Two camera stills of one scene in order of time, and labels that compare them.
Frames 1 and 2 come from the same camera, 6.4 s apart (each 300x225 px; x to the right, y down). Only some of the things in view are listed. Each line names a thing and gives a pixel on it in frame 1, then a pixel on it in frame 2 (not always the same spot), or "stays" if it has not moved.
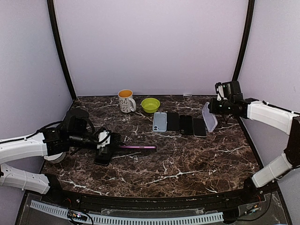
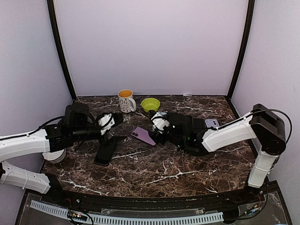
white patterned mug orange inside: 127,104 stays
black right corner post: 235,77 stays
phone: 199,127 stays
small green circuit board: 77,216 stays
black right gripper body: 224,109 -> 155,137
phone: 138,147 -> 143,135
